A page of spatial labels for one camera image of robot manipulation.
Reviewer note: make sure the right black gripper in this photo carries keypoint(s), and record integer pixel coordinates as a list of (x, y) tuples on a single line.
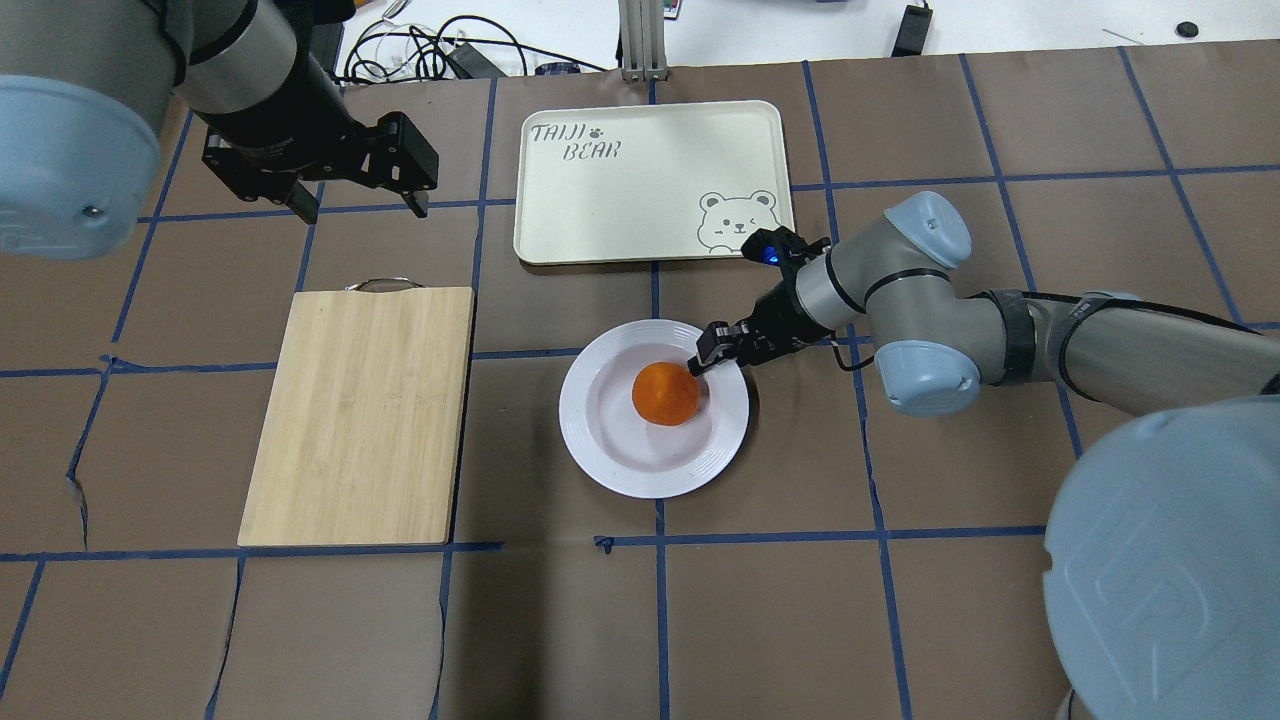
[(783, 312)]

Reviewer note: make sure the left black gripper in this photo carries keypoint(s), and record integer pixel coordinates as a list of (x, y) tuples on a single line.
[(283, 115)]

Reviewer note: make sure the orange fruit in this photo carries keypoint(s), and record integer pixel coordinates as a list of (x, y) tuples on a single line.
[(665, 394)]

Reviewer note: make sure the white ribbed plate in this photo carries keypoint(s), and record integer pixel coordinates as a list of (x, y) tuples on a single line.
[(623, 452)]

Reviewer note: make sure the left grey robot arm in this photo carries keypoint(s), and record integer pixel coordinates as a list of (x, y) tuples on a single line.
[(84, 90)]

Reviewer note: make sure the cream bear tray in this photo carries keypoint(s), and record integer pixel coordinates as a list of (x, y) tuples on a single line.
[(649, 183)]

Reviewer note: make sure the black power adapter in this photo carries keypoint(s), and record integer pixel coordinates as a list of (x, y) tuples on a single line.
[(466, 62)]

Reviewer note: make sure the wooden cutting board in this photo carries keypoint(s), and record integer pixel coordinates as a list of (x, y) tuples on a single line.
[(362, 437)]

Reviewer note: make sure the black adapter on table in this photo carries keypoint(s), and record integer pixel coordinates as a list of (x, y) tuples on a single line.
[(911, 37)]

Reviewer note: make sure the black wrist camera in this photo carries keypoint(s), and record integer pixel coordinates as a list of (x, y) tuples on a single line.
[(783, 248)]

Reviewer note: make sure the aluminium frame post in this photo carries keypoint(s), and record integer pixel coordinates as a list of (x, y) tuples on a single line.
[(643, 41)]

